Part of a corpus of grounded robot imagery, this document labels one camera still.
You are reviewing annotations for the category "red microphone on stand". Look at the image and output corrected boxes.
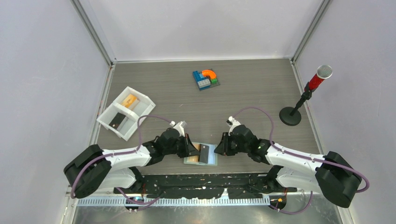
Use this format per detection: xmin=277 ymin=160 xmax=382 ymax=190
xmin=279 ymin=65 xmax=332 ymax=126

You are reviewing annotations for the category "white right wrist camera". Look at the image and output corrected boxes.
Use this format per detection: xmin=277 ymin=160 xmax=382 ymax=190
xmin=226 ymin=116 xmax=241 ymax=133

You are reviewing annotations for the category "black card in tray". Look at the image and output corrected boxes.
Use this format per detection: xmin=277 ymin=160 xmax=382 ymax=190
xmin=109 ymin=112 xmax=126 ymax=130

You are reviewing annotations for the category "colourful toy block set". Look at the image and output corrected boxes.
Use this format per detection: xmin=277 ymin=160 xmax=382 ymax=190
xmin=192 ymin=69 xmax=220 ymax=91

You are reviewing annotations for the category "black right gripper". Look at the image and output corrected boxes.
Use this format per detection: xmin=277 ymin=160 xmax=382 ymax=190
xmin=214 ymin=132 xmax=250 ymax=156

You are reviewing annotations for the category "black credit card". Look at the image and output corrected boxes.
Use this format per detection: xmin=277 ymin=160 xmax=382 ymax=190
xmin=199 ymin=144 xmax=210 ymax=164

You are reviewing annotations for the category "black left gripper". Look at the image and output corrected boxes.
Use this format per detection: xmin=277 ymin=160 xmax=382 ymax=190
xmin=163 ymin=133 xmax=199 ymax=158

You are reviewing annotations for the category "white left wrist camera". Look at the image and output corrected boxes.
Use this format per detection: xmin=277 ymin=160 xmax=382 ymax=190
xmin=170 ymin=121 xmax=187 ymax=137

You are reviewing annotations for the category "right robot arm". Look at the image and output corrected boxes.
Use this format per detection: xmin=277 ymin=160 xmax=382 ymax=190
xmin=214 ymin=125 xmax=362 ymax=208

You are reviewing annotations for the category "orange card stack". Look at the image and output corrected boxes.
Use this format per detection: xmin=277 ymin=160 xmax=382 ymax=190
xmin=121 ymin=94 xmax=140 ymax=110

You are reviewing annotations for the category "white two-compartment tray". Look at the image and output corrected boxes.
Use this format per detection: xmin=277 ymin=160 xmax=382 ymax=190
xmin=97 ymin=86 xmax=156 ymax=141

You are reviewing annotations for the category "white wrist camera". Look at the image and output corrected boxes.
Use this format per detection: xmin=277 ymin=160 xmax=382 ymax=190
xmin=170 ymin=121 xmax=187 ymax=137
xmin=226 ymin=116 xmax=241 ymax=133

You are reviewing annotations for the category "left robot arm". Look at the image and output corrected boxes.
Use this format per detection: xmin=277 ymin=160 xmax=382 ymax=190
xmin=64 ymin=128 xmax=200 ymax=199

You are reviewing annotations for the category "orange card in holder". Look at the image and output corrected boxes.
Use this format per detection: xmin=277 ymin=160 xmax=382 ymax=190
xmin=187 ymin=155 xmax=199 ymax=163

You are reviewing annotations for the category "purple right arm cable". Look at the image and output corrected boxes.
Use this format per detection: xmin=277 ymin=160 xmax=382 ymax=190
xmin=227 ymin=107 xmax=371 ymax=215

